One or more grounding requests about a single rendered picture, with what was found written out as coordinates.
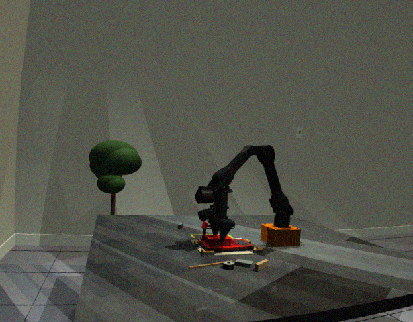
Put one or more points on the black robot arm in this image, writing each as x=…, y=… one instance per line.
x=215, y=191

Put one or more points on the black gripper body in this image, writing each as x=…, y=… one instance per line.
x=222, y=219

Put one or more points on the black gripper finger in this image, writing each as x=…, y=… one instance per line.
x=213, y=224
x=223, y=233

